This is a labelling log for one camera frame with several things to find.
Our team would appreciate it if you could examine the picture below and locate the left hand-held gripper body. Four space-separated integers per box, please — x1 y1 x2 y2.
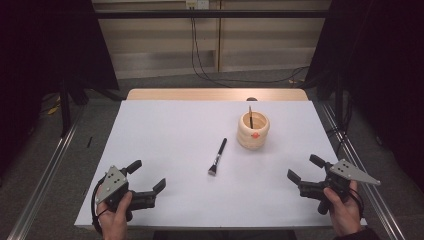
95 165 158 222

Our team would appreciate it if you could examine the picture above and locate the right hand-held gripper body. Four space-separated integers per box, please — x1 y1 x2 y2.
298 158 382 215

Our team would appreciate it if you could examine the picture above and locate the cream ringed brush holder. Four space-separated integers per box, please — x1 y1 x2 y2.
237 110 271 151

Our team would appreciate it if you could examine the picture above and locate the black makeup brush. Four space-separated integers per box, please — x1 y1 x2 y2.
207 137 228 177

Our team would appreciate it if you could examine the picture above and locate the person's left hand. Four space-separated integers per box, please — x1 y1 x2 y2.
96 191 134 240

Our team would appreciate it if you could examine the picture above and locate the person's right hand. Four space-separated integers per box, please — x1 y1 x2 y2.
323 180 363 238

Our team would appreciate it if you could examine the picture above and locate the white table sheet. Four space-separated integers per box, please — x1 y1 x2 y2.
73 99 368 231

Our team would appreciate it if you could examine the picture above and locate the black metal stand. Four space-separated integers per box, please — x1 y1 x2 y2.
59 79 73 138

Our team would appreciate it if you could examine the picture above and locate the wooden table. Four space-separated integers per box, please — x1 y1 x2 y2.
125 88 309 102

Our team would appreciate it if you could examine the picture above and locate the black curtain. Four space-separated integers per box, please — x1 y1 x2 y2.
0 0 120 178
304 0 424 184

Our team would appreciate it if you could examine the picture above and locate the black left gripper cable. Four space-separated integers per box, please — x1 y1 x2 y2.
90 177 109 235

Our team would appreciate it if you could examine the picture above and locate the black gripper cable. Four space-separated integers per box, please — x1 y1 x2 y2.
90 177 109 235
348 187 365 218

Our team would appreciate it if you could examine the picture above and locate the metal floor rail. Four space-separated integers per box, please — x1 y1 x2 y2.
6 106 85 240
320 102 407 240

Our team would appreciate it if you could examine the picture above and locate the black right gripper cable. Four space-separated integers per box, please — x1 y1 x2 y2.
348 187 365 218

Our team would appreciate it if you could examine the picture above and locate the black wall cable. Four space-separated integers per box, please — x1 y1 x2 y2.
190 8 309 85
193 8 309 84

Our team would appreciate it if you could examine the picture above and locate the black horizontal frame bar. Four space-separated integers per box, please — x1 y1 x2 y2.
94 9 329 20

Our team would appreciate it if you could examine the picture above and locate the white wall socket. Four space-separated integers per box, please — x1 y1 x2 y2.
185 0 210 10

